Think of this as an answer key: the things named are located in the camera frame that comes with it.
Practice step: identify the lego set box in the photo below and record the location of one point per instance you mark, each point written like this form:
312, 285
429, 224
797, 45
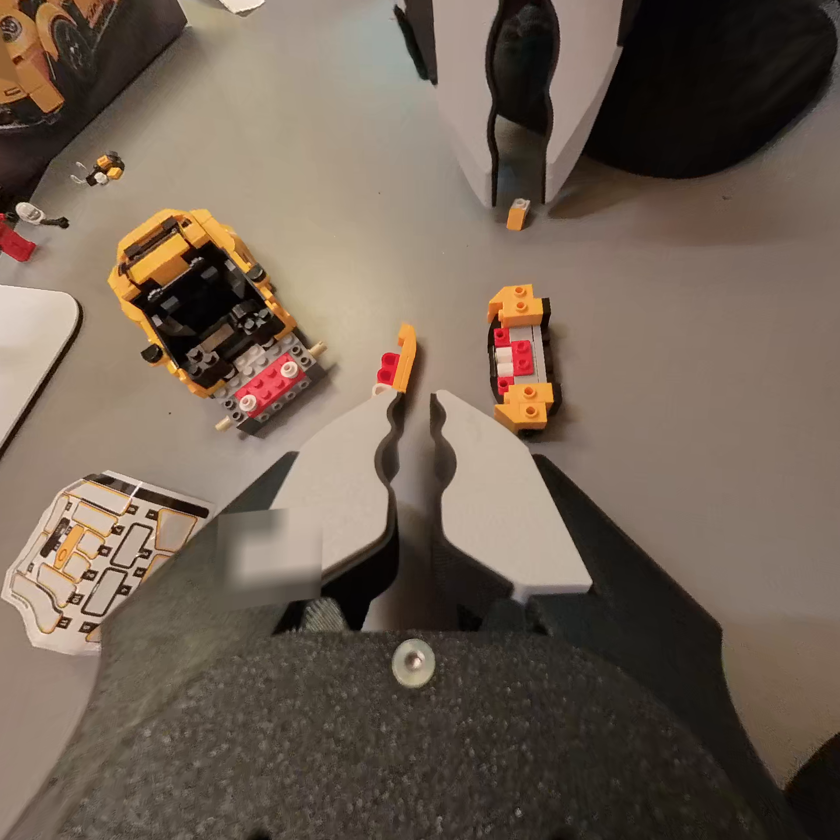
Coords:
66, 66

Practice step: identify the orange arch lego piece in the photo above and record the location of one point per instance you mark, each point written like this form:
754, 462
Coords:
400, 361

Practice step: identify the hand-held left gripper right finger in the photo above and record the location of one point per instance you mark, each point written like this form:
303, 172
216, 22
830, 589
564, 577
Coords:
512, 519

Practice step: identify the white paper bags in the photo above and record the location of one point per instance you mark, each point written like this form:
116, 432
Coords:
243, 5

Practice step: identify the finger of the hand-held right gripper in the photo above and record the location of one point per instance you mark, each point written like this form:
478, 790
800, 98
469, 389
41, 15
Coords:
466, 92
584, 92

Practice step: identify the small lego parts cluster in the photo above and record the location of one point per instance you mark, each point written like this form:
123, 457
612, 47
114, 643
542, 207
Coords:
103, 168

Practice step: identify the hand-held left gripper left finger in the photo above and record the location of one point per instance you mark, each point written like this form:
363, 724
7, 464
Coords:
348, 492

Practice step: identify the sticker sheet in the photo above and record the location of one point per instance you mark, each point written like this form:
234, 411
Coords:
99, 558

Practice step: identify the orange red grey lego assembly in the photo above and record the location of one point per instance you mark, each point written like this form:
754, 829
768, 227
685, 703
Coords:
523, 394

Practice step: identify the yellow lego car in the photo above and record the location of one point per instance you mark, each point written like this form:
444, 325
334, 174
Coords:
197, 302

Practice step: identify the small orange white lego piece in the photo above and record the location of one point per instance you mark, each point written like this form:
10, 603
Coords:
519, 214

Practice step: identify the red lego minifigure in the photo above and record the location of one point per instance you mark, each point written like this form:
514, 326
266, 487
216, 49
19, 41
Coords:
13, 236

